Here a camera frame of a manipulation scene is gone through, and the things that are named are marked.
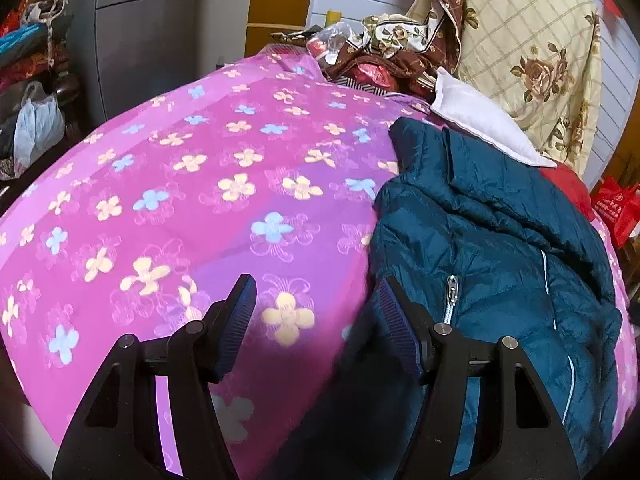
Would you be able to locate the white plastic bag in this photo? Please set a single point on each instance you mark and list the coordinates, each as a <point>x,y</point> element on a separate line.
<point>39,126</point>

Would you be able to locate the white pillow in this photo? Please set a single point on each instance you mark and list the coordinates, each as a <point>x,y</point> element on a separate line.
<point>467,108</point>

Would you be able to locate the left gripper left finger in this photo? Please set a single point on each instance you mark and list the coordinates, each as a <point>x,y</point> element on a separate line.
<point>114,433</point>

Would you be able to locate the pile of colourful clothes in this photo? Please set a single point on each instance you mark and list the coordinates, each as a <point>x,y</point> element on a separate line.
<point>30,40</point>

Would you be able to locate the red cushion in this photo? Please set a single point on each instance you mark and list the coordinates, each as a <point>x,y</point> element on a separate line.
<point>572,186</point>

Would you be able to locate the grey refrigerator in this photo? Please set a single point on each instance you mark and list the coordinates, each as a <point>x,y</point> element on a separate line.
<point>128,51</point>

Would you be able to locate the white panelled headboard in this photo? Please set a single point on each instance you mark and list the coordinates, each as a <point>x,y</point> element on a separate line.
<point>620,70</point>

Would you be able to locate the pink floral bed sheet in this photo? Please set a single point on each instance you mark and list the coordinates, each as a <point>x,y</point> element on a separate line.
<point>263,168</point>

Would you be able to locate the dark teal down jacket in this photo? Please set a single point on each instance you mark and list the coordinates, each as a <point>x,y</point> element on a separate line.
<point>493,248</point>

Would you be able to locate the clear plastic bag with red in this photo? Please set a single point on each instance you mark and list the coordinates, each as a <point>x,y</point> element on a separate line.
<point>340,53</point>

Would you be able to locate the red shopping bag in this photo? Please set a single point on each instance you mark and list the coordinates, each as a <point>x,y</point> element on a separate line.
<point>617,209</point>

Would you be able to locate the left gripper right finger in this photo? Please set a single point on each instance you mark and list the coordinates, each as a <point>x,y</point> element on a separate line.
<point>485,412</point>

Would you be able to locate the cream floral rose quilt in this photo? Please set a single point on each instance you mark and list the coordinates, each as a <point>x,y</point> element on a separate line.
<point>539,60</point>

